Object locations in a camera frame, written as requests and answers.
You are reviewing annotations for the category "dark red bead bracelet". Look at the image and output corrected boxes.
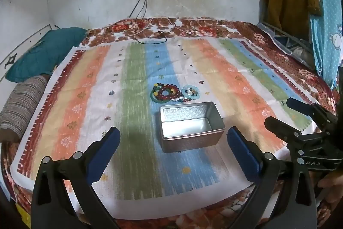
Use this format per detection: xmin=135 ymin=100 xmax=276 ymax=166
xmin=158 ymin=85 xmax=175 ymax=101

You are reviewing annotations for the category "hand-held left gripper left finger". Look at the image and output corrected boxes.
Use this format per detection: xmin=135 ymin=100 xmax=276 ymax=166
xmin=31 ymin=126 xmax=121 ymax=229

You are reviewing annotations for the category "person's right hand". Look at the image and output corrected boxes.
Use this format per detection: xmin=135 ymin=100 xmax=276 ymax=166
xmin=317 ymin=171 xmax=343 ymax=204

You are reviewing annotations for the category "yellow paper sheet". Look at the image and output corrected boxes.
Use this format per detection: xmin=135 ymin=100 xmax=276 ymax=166
xmin=15 ymin=203 xmax=32 ymax=229

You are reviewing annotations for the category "brown striped pillow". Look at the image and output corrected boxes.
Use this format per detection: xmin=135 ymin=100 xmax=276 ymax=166
xmin=0 ymin=75 xmax=50 ymax=143

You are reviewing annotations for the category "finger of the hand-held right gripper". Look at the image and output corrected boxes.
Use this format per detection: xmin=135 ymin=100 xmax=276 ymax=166
xmin=286 ymin=97 xmax=339 ymax=136
xmin=264 ymin=116 xmax=302 ymax=152

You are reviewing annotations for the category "white charging cable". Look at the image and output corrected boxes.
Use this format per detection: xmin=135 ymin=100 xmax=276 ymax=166
xmin=123 ymin=17 xmax=200 ymax=38

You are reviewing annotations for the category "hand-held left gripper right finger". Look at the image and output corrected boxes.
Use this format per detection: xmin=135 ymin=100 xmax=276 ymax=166
xmin=226 ymin=126 xmax=318 ymax=229

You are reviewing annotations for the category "light blue bead bracelet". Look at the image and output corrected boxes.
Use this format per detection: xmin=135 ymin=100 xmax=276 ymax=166
xmin=181 ymin=85 xmax=201 ymax=100

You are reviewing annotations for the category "blue printed hanging cloth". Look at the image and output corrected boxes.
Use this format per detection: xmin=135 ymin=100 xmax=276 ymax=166
xmin=288 ymin=0 xmax=343 ymax=90

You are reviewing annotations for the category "white bead bracelet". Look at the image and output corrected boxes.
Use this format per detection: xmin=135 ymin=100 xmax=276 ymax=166
xmin=171 ymin=94 xmax=191 ymax=103

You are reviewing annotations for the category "silver metal tin box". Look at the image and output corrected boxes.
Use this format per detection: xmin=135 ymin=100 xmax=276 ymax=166
xmin=159 ymin=101 xmax=226 ymax=154

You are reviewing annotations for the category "printed patchwork cloth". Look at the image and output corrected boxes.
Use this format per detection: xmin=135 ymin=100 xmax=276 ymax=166
xmin=257 ymin=22 xmax=314 ymax=68

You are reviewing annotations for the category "green jade bangle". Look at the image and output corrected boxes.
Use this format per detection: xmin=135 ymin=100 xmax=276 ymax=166
xmin=150 ymin=89 xmax=173 ymax=104

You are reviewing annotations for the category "teal pillow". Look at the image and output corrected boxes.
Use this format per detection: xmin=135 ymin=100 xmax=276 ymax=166
xmin=5 ymin=27 xmax=88 ymax=83

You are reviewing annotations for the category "striped colourful cloth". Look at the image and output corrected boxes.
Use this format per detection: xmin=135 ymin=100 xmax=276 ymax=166
xmin=13 ymin=37 xmax=320 ymax=219

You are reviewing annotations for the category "multicoloured bead bracelet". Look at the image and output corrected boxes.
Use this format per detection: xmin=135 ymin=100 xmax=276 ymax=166
xmin=169 ymin=85 xmax=184 ymax=101

